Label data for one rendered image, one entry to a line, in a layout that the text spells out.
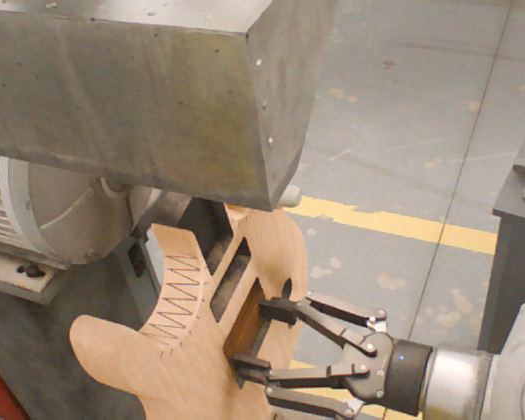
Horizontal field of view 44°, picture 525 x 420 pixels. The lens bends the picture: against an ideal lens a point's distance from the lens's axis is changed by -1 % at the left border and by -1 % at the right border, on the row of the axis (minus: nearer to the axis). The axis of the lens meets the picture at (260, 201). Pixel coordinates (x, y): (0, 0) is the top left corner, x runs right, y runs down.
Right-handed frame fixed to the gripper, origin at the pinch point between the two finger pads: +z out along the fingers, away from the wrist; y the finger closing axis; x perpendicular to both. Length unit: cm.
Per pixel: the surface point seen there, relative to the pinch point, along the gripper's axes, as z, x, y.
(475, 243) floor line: -12, -120, 116
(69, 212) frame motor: 18.3, 16.6, -0.2
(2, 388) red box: 55, -36, -6
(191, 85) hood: -6.0, 40.2, -4.5
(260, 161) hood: -10.0, 34.8, -5.0
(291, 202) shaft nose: -4.4, 15.5, 7.8
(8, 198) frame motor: 22.8, 20.4, -2.7
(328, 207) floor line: 43, -120, 119
